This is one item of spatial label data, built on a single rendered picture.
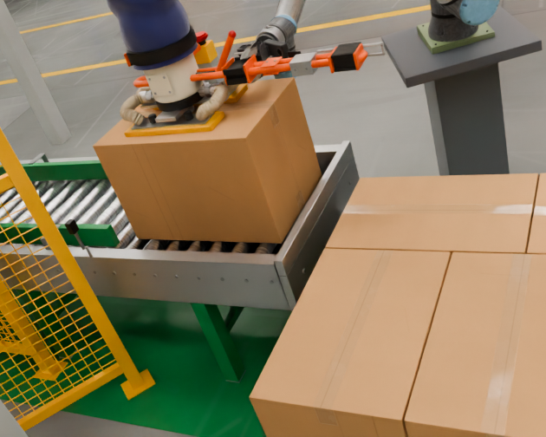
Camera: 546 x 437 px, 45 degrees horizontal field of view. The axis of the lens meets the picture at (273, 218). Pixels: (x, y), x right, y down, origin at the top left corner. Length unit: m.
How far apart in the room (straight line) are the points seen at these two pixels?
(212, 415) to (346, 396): 0.93
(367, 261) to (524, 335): 0.53
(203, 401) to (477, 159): 1.49
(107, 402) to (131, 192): 0.87
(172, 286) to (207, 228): 0.23
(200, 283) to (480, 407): 1.04
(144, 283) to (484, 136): 1.49
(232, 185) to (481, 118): 1.18
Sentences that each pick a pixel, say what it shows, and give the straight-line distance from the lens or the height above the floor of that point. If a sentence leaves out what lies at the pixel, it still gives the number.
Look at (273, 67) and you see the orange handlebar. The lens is 2.03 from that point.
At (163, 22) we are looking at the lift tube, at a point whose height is 1.28.
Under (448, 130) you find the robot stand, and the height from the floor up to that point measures 0.42.
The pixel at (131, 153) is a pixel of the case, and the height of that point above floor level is 0.91.
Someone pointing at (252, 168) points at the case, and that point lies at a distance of 2.02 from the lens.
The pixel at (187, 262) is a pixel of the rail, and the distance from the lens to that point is 2.18.
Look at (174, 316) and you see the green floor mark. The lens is 2.98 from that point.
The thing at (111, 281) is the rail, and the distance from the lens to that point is 2.47.
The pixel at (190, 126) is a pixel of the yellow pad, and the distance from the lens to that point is 2.13.
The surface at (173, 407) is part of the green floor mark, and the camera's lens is 2.60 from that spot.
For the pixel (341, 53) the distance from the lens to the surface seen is 1.94.
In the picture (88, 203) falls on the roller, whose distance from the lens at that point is 2.95.
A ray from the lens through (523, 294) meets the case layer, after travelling 1.82.
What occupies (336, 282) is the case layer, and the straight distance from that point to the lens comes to 1.96.
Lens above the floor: 1.78
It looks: 32 degrees down
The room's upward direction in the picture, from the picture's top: 19 degrees counter-clockwise
